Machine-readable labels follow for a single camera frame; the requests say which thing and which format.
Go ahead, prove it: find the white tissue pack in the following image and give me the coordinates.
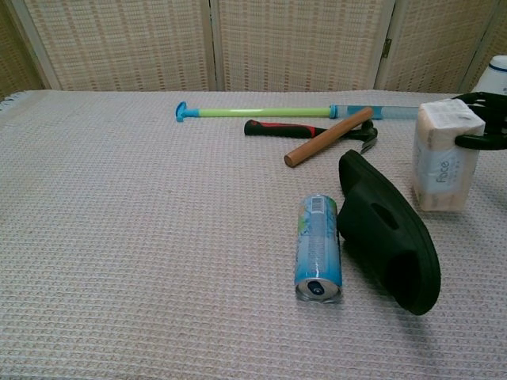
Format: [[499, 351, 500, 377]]
[[411, 97, 486, 213]]

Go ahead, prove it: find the woven folding screen panel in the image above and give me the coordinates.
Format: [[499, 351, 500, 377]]
[[374, 0, 498, 95], [6, 0, 219, 93], [209, 0, 397, 93], [461, 0, 507, 94], [0, 3, 44, 100]]

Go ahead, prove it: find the woven beige tablecloth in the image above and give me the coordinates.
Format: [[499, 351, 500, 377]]
[[0, 89, 507, 380]]

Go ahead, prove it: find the light blue drink can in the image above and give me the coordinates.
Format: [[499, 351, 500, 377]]
[[293, 193, 344, 305]]

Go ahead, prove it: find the black slipper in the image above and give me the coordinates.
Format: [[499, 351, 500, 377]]
[[336, 149, 442, 317]]

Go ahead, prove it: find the black red claw hammer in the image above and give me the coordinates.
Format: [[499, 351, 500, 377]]
[[243, 118, 378, 154]]

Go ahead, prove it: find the blue green water pump toy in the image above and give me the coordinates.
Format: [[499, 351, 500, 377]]
[[175, 101, 421, 124]]

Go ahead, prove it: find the stack of white paper cups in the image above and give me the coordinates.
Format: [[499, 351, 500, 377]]
[[473, 55, 507, 96]]

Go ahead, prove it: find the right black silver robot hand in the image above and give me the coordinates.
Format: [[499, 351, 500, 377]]
[[451, 91, 507, 151]]

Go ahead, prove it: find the brown wooden stick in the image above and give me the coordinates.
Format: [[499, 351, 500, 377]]
[[283, 105, 375, 169]]

